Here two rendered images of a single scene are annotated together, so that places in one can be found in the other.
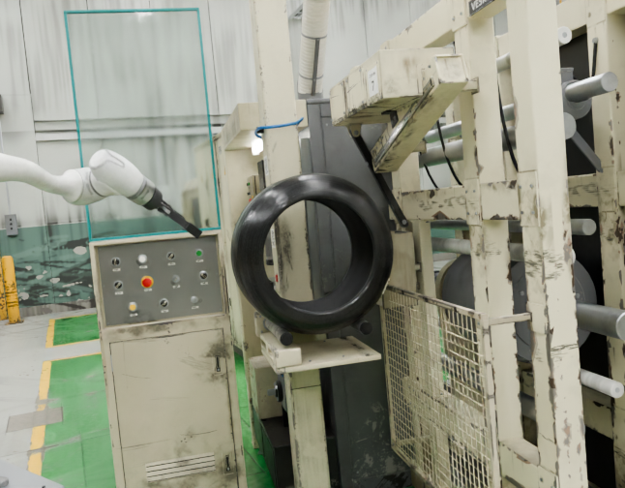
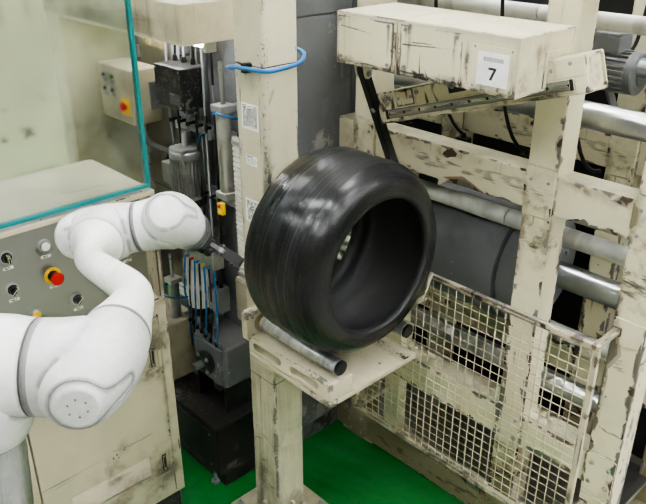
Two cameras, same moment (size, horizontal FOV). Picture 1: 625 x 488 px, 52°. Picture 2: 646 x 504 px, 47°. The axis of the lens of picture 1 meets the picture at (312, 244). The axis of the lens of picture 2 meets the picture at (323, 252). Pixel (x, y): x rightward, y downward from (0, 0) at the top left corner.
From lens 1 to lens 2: 1.45 m
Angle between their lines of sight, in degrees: 37
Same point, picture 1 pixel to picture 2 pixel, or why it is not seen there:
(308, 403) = (289, 393)
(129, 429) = (49, 468)
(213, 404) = (148, 405)
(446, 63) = (590, 63)
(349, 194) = (413, 187)
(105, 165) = (183, 223)
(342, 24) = not seen: outside the picture
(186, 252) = not seen: hidden behind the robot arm
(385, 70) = (522, 64)
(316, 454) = (294, 440)
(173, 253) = not seen: hidden behind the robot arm
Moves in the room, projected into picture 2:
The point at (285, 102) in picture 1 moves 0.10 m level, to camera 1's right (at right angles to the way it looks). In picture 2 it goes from (287, 30) to (318, 27)
